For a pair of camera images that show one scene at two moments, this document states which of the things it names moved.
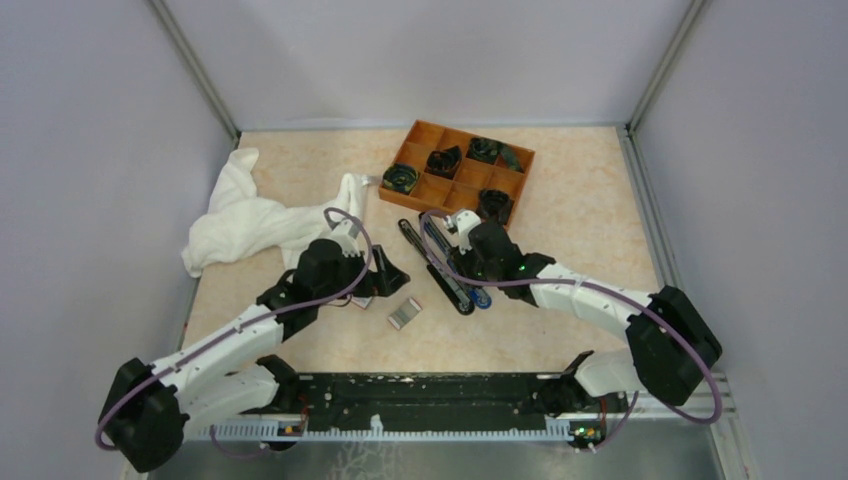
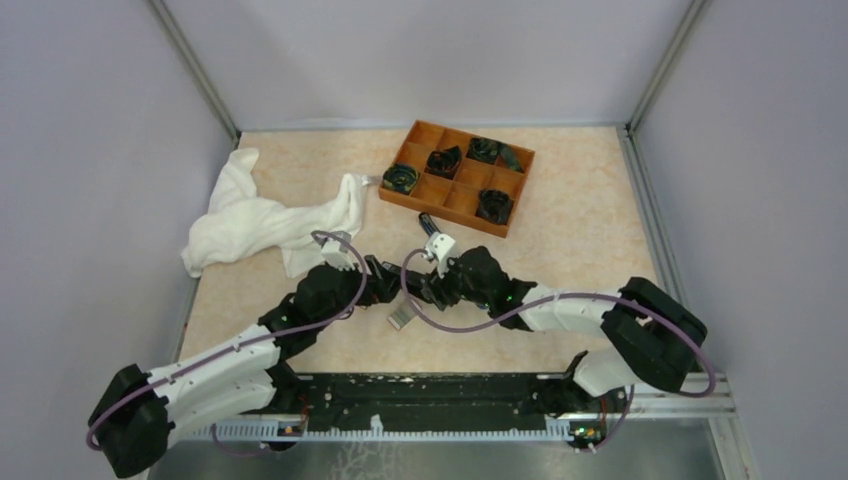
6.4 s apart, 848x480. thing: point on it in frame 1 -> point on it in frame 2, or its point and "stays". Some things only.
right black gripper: [462, 261] -> [437, 289]
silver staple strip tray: [406, 313] stays
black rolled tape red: [444, 162] stays
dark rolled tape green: [400, 178] stays
